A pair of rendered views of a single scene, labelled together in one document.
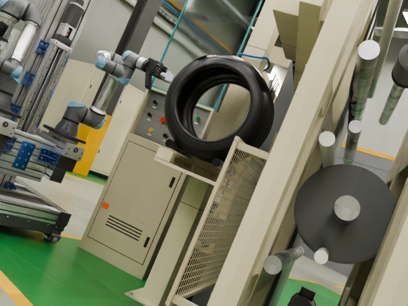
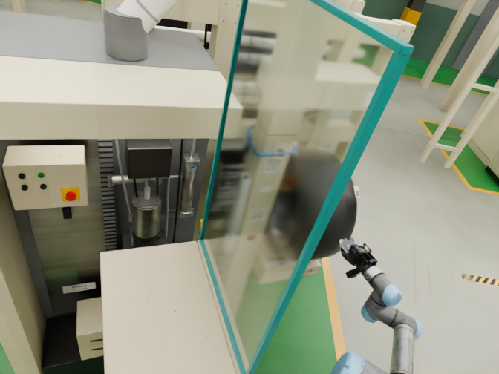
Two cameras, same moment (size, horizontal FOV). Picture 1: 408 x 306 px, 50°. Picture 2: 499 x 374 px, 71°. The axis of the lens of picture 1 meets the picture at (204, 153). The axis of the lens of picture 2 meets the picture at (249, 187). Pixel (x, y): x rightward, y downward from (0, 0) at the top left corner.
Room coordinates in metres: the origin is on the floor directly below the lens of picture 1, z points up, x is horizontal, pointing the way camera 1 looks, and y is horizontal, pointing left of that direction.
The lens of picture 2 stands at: (3.67, 0.76, 2.30)
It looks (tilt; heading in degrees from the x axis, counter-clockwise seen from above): 38 degrees down; 222
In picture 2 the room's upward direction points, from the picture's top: 15 degrees clockwise
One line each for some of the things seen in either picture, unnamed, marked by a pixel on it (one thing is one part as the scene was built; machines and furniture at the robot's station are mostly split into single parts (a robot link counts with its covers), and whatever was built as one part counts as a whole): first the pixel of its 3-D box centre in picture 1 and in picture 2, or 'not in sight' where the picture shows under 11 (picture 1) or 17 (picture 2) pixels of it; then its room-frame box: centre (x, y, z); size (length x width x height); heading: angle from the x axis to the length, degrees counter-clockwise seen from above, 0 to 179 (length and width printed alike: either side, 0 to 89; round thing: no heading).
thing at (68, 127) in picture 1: (68, 126); not in sight; (3.03, 0.93, 0.77); 0.15 x 0.15 x 0.10
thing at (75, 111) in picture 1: (76, 111); not in sight; (3.03, 0.92, 0.88); 0.13 x 0.12 x 0.14; 112
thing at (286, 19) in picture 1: (306, 30); not in sight; (2.24, -0.24, 1.71); 0.61 x 0.25 x 0.15; 161
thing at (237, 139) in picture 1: (228, 222); not in sight; (2.13, -0.24, 0.65); 0.90 x 0.02 x 0.70; 161
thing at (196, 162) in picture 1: (210, 163); not in sight; (2.62, -0.06, 0.90); 0.40 x 0.03 x 0.10; 71
